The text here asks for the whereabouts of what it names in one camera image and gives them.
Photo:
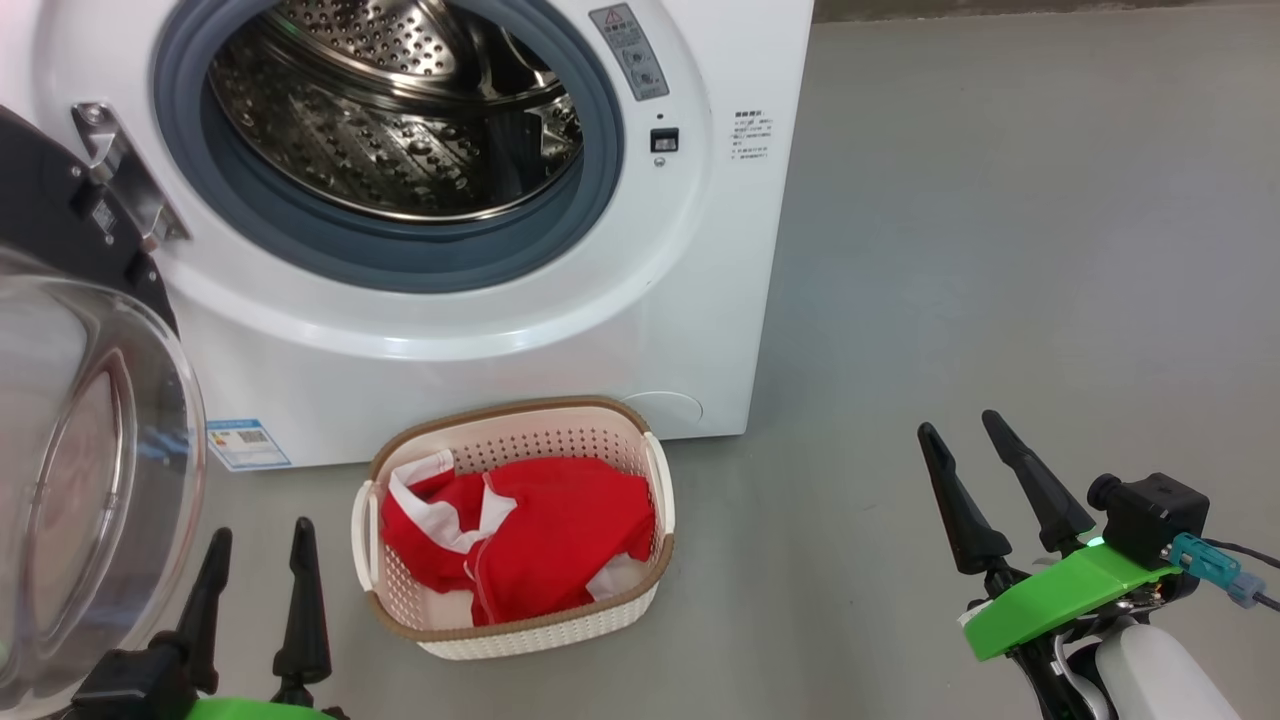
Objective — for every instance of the small black door lock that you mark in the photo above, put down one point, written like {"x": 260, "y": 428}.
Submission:
{"x": 664, "y": 140}

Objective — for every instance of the cream basket with brown rim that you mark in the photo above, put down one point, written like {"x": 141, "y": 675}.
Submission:
{"x": 530, "y": 635}

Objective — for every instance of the grey rubber door gasket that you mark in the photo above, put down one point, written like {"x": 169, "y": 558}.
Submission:
{"x": 330, "y": 255}

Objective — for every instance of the perforated steel washer drum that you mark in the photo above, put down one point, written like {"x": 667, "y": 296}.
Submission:
{"x": 380, "y": 140}

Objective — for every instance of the small printed text label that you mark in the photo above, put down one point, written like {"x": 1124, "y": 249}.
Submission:
{"x": 752, "y": 135}

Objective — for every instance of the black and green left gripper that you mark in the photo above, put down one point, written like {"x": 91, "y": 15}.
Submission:
{"x": 135, "y": 690}

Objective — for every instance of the white front-load washing machine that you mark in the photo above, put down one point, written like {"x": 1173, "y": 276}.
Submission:
{"x": 720, "y": 280}

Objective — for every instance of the black round glass washer door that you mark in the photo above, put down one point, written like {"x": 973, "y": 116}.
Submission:
{"x": 90, "y": 480}

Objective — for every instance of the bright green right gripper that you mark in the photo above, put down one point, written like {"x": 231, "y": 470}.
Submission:
{"x": 1070, "y": 598}

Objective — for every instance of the chrome metal door hinge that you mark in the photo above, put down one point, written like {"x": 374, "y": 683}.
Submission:
{"x": 125, "y": 170}

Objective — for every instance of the red and white garment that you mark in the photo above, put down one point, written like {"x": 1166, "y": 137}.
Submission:
{"x": 560, "y": 530}

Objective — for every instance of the grey warning sticker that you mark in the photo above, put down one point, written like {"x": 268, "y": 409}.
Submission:
{"x": 630, "y": 55}

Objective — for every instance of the blue energy label sticker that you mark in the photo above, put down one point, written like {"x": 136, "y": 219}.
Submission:
{"x": 248, "y": 445}

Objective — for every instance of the dark grey baseboard strip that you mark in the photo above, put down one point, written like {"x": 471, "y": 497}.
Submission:
{"x": 1050, "y": 8}

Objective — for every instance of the round white filter cover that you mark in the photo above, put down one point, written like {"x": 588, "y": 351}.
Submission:
{"x": 670, "y": 408}

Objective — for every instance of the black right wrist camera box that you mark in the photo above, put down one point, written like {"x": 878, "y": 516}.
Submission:
{"x": 1155, "y": 515}

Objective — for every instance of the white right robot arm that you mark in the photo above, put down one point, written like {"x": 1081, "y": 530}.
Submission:
{"x": 1160, "y": 675}

